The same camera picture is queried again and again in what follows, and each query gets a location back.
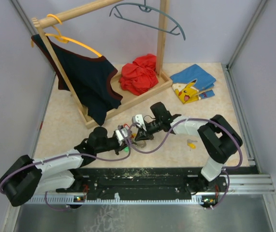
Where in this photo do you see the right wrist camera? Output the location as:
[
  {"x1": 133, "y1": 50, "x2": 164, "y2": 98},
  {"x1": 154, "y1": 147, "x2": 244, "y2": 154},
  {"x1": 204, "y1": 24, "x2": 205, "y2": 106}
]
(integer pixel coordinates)
[{"x1": 131, "y1": 114, "x2": 146, "y2": 131}]

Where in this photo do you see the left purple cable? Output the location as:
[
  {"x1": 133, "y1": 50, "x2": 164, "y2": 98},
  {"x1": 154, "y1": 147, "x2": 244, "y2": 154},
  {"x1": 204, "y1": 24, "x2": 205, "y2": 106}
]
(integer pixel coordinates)
[{"x1": 0, "y1": 125, "x2": 131, "y2": 211}]

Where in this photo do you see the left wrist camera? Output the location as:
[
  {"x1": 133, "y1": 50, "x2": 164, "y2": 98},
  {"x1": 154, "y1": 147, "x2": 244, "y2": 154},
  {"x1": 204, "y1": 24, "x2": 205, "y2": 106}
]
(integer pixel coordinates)
[{"x1": 114, "y1": 125, "x2": 129, "y2": 144}]

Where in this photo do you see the dark navy tank top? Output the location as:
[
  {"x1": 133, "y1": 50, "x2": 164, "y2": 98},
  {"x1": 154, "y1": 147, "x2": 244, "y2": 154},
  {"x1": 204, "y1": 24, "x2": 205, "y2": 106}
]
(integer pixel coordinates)
[{"x1": 31, "y1": 33, "x2": 124, "y2": 126}]

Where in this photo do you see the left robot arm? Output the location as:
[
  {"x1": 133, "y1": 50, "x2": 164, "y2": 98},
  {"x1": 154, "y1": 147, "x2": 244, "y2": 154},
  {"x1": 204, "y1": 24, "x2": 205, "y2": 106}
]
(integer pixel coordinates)
[{"x1": 0, "y1": 126, "x2": 130, "y2": 207}]

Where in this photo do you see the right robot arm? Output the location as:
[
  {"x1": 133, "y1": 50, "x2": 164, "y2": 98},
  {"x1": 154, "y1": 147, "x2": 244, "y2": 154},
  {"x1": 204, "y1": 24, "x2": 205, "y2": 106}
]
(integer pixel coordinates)
[{"x1": 132, "y1": 102, "x2": 243, "y2": 191}]

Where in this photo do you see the grey-blue clothes hanger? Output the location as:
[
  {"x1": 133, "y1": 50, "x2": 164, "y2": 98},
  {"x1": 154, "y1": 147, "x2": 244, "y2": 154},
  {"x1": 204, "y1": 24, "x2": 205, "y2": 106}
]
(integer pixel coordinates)
[{"x1": 109, "y1": 0, "x2": 186, "y2": 40}]

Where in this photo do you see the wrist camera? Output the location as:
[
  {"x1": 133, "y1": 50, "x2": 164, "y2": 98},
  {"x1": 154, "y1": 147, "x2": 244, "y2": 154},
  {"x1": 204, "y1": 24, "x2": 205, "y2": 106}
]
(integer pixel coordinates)
[
  {"x1": 114, "y1": 125, "x2": 129, "y2": 144},
  {"x1": 131, "y1": 114, "x2": 146, "y2": 131}
]

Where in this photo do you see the white slotted cable duct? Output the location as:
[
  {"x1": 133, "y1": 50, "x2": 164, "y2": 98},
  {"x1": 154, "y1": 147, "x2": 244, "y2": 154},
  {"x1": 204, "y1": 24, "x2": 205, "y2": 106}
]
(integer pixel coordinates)
[{"x1": 26, "y1": 193, "x2": 207, "y2": 205}]

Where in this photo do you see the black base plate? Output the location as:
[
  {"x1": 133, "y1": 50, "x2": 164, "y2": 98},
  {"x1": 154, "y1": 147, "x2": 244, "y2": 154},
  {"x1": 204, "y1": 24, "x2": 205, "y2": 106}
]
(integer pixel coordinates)
[{"x1": 55, "y1": 165, "x2": 259, "y2": 201}]

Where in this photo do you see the blue pikachu cloth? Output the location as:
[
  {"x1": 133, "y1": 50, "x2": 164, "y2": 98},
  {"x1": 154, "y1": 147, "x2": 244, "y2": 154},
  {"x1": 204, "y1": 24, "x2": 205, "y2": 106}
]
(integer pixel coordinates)
[{"x1": 170, "y1": 64, "x2": 216, "y2": 104}]

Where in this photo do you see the wooden clothes rack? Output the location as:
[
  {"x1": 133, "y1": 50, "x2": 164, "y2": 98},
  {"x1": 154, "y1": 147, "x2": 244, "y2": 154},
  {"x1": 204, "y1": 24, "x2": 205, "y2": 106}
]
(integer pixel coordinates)
[{"x1": 31, "y1": 0, "x2": 172, "y2": 129}]

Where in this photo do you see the purple cable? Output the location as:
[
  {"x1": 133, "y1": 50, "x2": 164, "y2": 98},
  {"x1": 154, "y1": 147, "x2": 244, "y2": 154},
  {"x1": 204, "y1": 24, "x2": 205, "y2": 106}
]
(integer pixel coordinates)
[
  {"x1": 127, "y1": 117, "x2": 243, "y2": 210},
  {"x1": 0, "y1": 125, "x2": 131, "y2": 211}
]

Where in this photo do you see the red crumpled cloth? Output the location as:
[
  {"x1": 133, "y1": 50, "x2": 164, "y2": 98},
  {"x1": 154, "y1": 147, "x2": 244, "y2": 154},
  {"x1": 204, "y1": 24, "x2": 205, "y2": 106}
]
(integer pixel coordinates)
[{"x1": 119, "y1": 54, "x2": 159, "y2": 96}]

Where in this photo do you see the small yellow tag key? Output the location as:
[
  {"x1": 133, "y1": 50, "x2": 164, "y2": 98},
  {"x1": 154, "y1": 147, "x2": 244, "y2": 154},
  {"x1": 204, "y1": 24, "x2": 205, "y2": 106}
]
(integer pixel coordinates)
[{"x1": 187, "y1": 139, "x2": 197, "y2": 149}]

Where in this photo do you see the yellow clothes hanger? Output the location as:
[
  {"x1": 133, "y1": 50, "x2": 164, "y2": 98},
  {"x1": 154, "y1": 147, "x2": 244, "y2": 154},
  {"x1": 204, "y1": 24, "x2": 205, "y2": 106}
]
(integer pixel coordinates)
[{"x1": 30, "y1": 14, "x2": 103, "y2": 58}]

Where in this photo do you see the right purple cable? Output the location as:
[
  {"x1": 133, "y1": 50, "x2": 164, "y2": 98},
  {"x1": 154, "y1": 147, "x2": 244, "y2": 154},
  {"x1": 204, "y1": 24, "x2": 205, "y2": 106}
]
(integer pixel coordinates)
[{"x1": 127, "y1": 117, "x2": 243, "y2": 210}]

